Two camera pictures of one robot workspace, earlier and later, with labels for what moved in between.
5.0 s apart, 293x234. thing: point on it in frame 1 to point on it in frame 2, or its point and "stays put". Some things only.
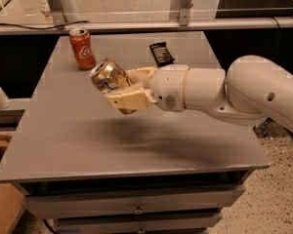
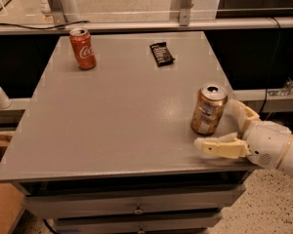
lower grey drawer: [201, 222] stays put
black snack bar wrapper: [161, 54] stays put
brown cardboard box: [6, 202] stays put
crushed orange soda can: [107, 76] to [208, 108]
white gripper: [167, 86] to [268, 143]
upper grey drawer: [71, 205] stays put
